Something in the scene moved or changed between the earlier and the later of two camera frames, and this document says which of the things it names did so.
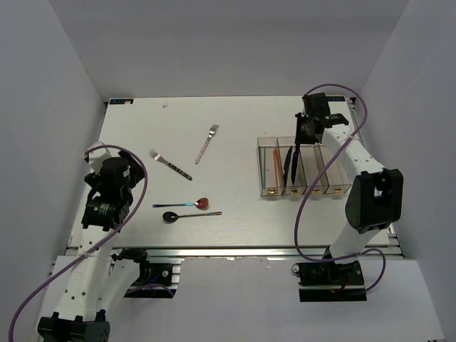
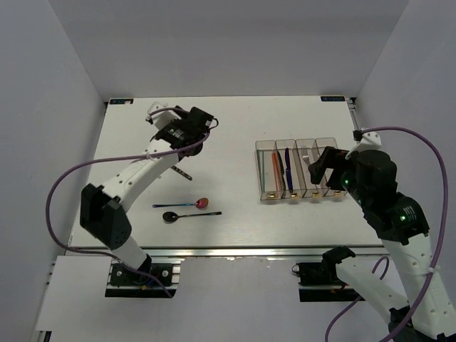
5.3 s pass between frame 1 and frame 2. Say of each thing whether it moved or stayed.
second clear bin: stayed
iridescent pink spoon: stayed
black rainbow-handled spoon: stayed
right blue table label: stayed
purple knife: moved
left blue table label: stayed
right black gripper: moved
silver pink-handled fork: moved
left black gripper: moved
